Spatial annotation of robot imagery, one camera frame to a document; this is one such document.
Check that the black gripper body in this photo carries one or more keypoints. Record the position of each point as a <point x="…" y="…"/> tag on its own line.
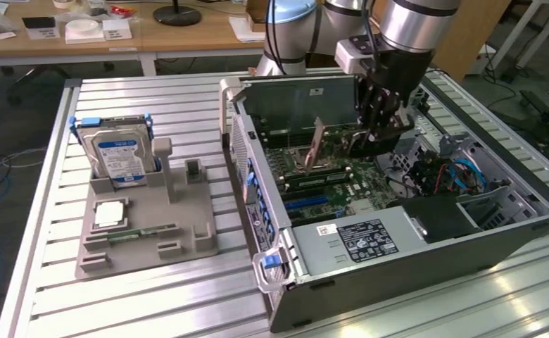
<point x="401" y="70"/>

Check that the graphics card with metal bracket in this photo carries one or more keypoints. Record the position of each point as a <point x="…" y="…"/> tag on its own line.
<point x="316" y="144"/>

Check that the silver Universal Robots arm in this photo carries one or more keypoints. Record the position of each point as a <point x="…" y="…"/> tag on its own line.
<point x="416" y="28"/>

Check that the perforated silver drive cage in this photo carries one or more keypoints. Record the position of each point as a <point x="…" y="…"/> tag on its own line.
<point x="417" y="151"/>

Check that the green motherboard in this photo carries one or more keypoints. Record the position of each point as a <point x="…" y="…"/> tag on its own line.
<point x="360" y="176"/>

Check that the wooden cabinet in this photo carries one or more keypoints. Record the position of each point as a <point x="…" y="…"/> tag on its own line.
<point x="472" y="31"/>

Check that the CPU socket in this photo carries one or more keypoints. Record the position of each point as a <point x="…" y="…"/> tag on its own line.
<point x="300" y="160"/>

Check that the black fan shroud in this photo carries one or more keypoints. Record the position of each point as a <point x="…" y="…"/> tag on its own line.
<point x="438" y="218"/>

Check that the blue expansion slot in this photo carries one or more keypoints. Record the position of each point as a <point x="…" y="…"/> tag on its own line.
<point x="305" y="202"/>

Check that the silver disk bay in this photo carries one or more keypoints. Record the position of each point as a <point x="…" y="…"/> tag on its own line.
<point x="490" y="211"/>

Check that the white paper stack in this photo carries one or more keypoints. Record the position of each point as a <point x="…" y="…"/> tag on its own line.
<point x="244" y="30"/>

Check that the grey power supply unit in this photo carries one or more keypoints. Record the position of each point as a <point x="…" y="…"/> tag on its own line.
<point x="320" y="251"/>

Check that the open dark PC case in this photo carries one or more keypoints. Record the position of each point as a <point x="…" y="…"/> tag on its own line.
<point x="397" y="281"/>

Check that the black round lamp base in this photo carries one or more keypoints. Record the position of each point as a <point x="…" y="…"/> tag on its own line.
<point x="178" y="17"/>

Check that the white labelled box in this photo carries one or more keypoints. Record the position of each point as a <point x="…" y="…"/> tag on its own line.
<point x="115" y="30"/>

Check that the red packet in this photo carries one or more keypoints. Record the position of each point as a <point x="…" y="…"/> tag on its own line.
<point x="121" y="10"/>

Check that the green RAM stick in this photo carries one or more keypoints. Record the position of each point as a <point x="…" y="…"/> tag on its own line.
<point x="129" y="235"/>

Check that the silver CPU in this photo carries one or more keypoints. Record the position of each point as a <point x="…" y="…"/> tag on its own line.
<point x="109" y="214"/>

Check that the grey parts rack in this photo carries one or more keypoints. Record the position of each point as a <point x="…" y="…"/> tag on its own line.
<point x="138" y="253"/>

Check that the beige tape roll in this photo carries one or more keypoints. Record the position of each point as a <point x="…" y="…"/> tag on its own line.
<point x="63" y="3"/>

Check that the black chair base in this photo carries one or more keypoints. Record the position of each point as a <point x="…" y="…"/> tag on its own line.
<point x="35" y="75"/>

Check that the white box with black top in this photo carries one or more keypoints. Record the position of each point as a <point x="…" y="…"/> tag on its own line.
<point x="42" y="31"/>

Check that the wooden desk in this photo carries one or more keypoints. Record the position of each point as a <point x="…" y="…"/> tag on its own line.
<point x="21" y="47"/>

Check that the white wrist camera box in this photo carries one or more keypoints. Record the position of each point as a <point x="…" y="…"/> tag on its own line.
<point x="350" y="58"/>

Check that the white desk frame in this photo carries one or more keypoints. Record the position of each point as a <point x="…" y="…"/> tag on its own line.
<point x="517" y="31"/>

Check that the hard disk with blue bracket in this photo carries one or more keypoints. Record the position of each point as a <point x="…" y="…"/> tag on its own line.
<point x="115" y="158"/>

